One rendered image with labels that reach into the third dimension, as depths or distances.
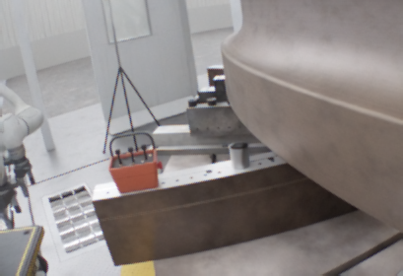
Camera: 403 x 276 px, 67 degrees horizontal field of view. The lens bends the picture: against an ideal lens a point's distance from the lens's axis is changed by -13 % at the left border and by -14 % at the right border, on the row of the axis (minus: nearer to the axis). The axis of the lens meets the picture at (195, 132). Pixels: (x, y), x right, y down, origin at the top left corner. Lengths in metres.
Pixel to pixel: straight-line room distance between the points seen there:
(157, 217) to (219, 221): 0.27
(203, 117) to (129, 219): 1.14
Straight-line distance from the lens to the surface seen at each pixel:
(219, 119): 2.41
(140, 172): 1.40
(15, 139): 1.69
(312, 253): 1.59
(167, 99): 4.61
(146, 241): 1.58
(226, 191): 1.48
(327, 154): 0.93
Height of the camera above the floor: 1.38
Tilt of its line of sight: 21 degrees down
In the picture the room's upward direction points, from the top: 9 degrees counter-clockwise
